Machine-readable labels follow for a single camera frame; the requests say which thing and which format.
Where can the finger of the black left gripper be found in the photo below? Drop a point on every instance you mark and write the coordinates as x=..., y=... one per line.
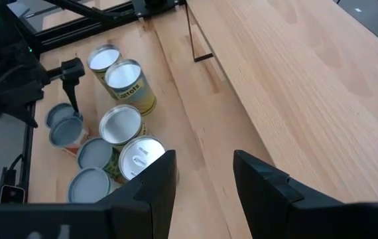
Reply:
x=73, y=71
x=20, y=111

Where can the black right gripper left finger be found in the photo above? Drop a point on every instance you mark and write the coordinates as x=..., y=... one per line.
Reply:
x=149, y=199

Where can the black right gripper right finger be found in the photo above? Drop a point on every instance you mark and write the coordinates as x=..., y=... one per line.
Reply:
x=262, y=199

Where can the short teal can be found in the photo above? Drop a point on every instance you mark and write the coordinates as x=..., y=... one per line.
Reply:
x=58, y=111

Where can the yellow blue Carrots label can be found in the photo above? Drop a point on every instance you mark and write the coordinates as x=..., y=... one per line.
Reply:
x=122, y=75

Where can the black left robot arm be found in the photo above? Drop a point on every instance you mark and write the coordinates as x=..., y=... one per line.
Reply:
x=6, y=33

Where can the wooden shelf black legs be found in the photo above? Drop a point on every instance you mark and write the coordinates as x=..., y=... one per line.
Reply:
x=291, y=83

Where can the small black camera box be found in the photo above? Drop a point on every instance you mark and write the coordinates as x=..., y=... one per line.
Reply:
x=11, y=194

